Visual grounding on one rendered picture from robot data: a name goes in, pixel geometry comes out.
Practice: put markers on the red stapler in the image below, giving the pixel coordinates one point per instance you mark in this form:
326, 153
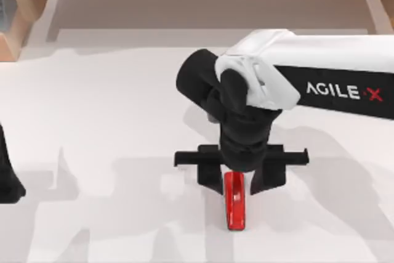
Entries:
235, 204

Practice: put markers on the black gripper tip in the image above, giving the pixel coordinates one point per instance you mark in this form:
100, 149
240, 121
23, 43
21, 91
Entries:
7, 176

